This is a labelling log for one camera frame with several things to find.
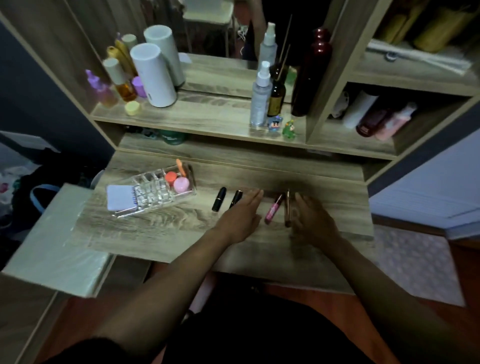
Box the person's left hand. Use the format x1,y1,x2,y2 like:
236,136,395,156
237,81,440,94
215,188,265,245

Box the person's right hand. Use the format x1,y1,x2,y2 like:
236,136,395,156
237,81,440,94
290,193,341,251

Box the person's left forearm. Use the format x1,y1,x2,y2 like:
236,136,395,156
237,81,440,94
92,227,241,353

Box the person's right forearm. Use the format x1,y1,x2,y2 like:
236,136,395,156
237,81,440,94
320,238,480,364

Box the pink lip gloss tube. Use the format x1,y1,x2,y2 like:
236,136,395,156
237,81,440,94
264,193,284,226

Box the wooden vanity desk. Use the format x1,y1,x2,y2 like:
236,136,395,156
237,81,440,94
0,0,480,297

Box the clear acrylic makeup organizer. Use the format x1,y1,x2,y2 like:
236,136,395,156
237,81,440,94
112,163,198,219

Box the green jar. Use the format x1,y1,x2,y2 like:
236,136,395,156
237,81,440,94
161,130,189,146

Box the clear spray bottle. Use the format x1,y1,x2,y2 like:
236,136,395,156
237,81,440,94
250,60,274,128

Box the amber reed diffuser bottle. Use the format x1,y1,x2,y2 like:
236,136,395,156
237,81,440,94
267,44,292,118

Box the dark red lotion bottle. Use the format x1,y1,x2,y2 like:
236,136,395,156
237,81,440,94
356,106,391,138

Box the small white round object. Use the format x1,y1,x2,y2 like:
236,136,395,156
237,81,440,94
331,91,350,119

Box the person's black shorts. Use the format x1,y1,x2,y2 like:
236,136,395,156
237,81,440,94
43,273,377,364

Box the pale patterned rug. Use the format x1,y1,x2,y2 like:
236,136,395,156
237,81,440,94
352,224,466,308

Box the pink lotion bottle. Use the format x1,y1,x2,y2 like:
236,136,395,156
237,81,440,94
374,103,418,142

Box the light blue bed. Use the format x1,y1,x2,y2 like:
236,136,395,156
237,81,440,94
369,128,480,241

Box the white spiral notepad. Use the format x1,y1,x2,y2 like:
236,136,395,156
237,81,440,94
106,184,138,212

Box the tall dark red bottle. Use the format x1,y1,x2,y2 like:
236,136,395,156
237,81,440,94
291,26,333,117

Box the vanity mirror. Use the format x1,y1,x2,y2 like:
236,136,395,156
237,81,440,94
64,0,338,104

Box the white cylinder humidifier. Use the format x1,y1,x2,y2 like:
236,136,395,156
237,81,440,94
130,43,178,109

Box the small purple jar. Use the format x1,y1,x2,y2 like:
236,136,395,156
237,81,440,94
131,76,148,99

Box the amber bottle with white cap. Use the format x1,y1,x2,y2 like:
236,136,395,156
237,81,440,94
102,57,138,103

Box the purple pump bottle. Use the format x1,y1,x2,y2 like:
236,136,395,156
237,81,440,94
85,69,118,108

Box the long white wrapped package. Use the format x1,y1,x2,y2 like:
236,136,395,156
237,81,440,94
367,39,474,76

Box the beige plastic-covered stool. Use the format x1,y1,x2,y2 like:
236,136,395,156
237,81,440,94
1,182,115,299

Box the yellow bags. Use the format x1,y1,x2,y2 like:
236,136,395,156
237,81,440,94
375,0,480,53

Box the black bag with blue handle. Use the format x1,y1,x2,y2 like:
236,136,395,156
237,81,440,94
10,148,96,235

